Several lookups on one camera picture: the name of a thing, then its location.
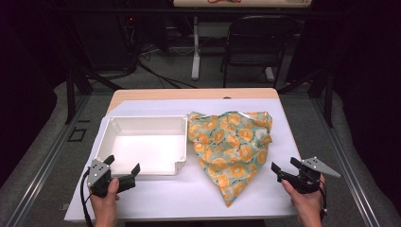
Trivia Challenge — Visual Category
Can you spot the aluminium floor rail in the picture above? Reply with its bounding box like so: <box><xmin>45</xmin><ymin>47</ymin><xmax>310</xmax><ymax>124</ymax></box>
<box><xmin>310</xmin><ymin>94</ymin><xmax>381</xmax><ymax>227</ymax></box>
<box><xmin>5</xmin><ymin>94</ymin><xmax>93</xmax><ymax>227</ymax></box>

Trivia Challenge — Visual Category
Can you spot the black metal stand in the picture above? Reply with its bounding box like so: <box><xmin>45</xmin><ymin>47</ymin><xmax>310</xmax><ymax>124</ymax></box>
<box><xmin>63</xmin><ymin>18</ymin><xmax>125</xmax><ymax>125</ymax></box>
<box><xmin>277</xmin><ymin>60</ymin><xmax>336</xmax><ymax>129</ymax></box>

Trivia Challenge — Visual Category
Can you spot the black folding chair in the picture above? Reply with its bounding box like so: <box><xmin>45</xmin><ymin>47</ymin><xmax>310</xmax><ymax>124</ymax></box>
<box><xmin>219</xmin><ymin>14</ymin><xmax>299</xmax><ymax>90</ymax></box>

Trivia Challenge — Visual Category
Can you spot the person's right hand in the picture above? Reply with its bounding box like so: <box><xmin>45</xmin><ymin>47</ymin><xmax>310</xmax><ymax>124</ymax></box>
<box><xmin>281</xmin><ymin>174</ymin><xmax>325</xmax><ymax>217</ymax></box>

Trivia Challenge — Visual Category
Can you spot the white plastic box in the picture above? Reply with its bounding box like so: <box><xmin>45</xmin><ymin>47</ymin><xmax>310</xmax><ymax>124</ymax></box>
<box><xmin>94</xmin><ymin>114</ymin><xmax>189</xmax><ymax>177</ymax></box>

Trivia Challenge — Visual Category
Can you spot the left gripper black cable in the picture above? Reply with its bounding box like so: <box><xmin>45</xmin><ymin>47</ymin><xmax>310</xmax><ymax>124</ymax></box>
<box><xmin>79</xmin><ymin>168</ymin><xmax>96</xmax><ymax>227</ymax></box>

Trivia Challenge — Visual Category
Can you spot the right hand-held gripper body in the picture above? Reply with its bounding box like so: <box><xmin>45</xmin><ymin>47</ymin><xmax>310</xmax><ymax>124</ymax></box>
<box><xmin>277</xmin><ymin>156</ymin><xmax>342</xmax><ymax>195</ymax></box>

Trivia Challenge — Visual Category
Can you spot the orange print cloth bag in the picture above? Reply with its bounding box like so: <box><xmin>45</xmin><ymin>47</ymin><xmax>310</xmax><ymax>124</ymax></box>
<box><xmin>187</xmin><ymin>110</ymin><xmax>273</xmax><ymax>208</ymax></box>

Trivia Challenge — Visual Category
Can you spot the bundle of floor cables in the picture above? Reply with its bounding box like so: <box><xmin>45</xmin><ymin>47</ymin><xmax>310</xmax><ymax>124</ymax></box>
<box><xmin>125</xmin><ymin>17</ymin><xmax>199</xmax><ymax>90</ymax></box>

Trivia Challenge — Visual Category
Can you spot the dark computer tower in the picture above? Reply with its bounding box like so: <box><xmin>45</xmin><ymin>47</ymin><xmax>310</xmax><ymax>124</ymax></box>
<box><xmin>75</xmin><ymin>10</ymin><xmax>140</xmax><ymax>73</ymax></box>

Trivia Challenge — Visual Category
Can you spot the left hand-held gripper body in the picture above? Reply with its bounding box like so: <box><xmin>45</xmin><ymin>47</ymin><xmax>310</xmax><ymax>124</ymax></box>
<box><xmin>87</xmin><ymin>159</ymin><xmax>136</xmax><ymax>199</ymax></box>

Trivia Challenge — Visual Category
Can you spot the white desk leg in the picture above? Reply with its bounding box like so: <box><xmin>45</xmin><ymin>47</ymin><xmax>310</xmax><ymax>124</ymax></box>
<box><xmin>191</xmin><ymin>15</ymin><xmax>202</xmax><ymax>81</ymax></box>

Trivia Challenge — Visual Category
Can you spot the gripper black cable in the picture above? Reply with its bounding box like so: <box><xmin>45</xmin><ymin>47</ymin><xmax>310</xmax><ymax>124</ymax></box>
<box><xmin>79</xmin><ymin>168</ymin><xmax>96</xmax><ymax>227</ymax></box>
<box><xmin>319</xmin><ymin>179</ymin><xmax>329</xmax><ymax>221</ymax></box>

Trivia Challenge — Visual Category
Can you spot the person's left hand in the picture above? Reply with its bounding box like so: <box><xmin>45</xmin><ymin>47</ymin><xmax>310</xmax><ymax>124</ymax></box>
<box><xmin>90</xmin><ymin>178</ymin><xmax>121</xmax><ymax>216</ymax></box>

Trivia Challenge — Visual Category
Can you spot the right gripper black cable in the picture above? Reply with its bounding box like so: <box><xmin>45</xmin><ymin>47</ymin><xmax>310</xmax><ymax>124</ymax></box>
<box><xmin>319</xmin><ymin>179</ymin><xmax>329</xmax><ymax>221</ymax></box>

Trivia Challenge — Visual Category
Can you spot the white table mat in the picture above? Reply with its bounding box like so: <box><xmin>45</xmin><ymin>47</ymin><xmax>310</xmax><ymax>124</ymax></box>
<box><xmin>63</xmin><ymin>97</ymin><xmax>320</xmax><ymax>221</ymax></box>

